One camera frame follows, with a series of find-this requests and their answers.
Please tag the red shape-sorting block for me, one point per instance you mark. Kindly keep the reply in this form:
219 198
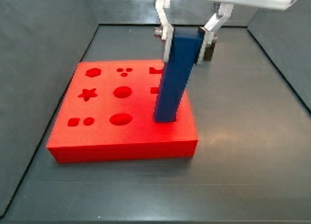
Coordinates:
105 119

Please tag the blue rectangular peg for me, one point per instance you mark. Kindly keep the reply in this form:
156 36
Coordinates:
184 49

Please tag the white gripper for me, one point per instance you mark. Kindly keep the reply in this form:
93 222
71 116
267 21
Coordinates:
209 28

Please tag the dark grey curved holder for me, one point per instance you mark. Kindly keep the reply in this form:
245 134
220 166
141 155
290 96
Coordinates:
209 48

